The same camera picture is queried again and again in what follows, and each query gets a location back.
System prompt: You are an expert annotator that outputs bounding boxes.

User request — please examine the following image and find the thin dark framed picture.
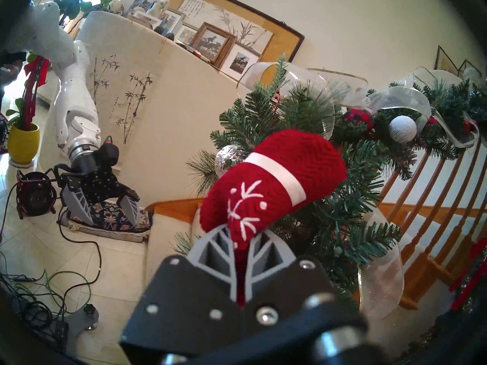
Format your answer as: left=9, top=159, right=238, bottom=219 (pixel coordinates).
left=435, top=45, right=461, bottom=76
left=458, top=58, right=487, bottom=79

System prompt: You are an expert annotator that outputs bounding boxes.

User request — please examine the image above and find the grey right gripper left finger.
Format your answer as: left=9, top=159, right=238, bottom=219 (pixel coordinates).
left=120, top=224, right=248, bottom=346

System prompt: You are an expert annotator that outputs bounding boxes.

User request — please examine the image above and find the large framed bamboo painting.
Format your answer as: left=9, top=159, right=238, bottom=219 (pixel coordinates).
left=158, top=0, right=305, bottom=64

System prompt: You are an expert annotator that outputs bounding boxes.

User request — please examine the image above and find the wooden framed horse photo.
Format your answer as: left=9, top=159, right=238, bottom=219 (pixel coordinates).
left=189, top=21, right=236, bottom=68

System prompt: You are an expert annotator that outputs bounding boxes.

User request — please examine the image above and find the small framed photo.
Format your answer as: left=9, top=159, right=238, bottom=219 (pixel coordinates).
left=175, top=23, right=200, bottom=45

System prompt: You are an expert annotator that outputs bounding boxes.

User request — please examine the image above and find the black power strip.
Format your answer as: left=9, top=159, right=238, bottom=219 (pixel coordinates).
left=51, top=319, right=70, bottom=344

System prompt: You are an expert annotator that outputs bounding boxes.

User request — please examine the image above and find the red ribbon bow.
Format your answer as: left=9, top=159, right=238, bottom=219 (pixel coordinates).
left=449, top=239, right=487, bottom=311

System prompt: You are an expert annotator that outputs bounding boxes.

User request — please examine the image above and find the white glitter ball ornament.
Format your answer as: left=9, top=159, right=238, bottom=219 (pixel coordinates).
left=389, top=116, right=418, bottom=143

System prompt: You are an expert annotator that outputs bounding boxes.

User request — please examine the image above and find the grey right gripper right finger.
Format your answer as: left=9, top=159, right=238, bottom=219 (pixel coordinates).
left=245, top=230, right=366, bottom=331

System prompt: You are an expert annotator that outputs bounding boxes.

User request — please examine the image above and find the black floor cable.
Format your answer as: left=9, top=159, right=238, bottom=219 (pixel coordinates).
left=57, top=206, right=102, bottom=311

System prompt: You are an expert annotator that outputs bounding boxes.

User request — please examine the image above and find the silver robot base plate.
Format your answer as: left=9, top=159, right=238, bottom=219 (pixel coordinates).
left=65, top=303, right=100, bottom=353

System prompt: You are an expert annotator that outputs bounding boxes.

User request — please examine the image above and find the large green leafy plant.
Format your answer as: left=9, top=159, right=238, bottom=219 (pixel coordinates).
left=53, top=0, right=120, bottom=24

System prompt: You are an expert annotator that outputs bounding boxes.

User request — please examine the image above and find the white framed family photo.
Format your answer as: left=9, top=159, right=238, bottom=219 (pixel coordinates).
left=154, top=7, right=185, bottom=36

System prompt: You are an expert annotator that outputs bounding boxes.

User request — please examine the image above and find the red knitted mitten ornament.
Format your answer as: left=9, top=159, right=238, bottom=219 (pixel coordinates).
left=199, top=129, right=347, bottom=306

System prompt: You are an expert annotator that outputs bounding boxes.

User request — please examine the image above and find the carpeted wooden staircase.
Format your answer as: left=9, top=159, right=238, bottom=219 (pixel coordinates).
left=145, top=198, right=206, bottom=277

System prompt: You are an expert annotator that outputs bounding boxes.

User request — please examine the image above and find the red plaid ball ornament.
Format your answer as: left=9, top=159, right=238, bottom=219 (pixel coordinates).
left=344, top=109, right=375, bottom=132

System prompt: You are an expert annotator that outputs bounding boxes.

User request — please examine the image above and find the blue floral small rug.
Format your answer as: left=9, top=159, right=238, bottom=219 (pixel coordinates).
left=67, top=201, right=153, bottom=243

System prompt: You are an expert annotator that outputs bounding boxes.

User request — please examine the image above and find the wooden stair railing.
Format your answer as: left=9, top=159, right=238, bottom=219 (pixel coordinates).
left=145, top=136, right=487, bottom=311

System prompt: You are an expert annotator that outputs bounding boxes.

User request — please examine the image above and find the green pine garland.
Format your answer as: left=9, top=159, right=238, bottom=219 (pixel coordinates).
left=171, top=58, right=487, bottom=304

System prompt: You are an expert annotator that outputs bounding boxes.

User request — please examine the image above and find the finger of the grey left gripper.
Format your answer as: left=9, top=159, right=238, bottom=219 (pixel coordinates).
left=116, top=193, right=140, bottom=229
left=61, top=178, right=95, bottom=227

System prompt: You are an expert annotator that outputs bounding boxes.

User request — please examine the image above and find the silver faceted ball ornament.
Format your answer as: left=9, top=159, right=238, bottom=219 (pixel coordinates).
left=215, top=144, right=250, bottom=178

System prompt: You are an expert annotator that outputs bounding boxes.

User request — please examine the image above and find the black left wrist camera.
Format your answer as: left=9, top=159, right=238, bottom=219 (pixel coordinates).
left=97, top=138, right=120, bottom=167

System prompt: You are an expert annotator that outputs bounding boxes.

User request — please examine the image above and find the sheer white ribbon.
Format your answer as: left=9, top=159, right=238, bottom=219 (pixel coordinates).
left=236, top=62, right=480, bottom=319

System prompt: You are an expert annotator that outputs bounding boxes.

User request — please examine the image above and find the black framed horse photo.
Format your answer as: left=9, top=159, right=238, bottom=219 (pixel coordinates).
left=219, top=41, right=263, bottom=81

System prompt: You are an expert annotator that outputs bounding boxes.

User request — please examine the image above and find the green floor cable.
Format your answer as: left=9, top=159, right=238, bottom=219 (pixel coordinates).
left=0, top=269, right=92, bottom=323

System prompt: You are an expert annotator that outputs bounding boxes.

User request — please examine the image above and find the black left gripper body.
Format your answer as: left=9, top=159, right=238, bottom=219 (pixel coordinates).
left=57, top=155, right=139, bottom=202

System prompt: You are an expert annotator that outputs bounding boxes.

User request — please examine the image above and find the red black cable reel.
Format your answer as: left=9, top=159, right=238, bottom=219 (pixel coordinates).
left=15, top=171, right=57, bottom=219

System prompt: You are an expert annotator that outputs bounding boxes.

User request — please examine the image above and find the white figurine statue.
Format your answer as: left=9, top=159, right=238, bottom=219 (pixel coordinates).
left=146, top=0, right=170, bottom=21

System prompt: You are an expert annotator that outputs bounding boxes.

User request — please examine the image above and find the yellow potted plant red ribbon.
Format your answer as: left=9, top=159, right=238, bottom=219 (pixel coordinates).
left=6, top=52, right=52, bottom=165

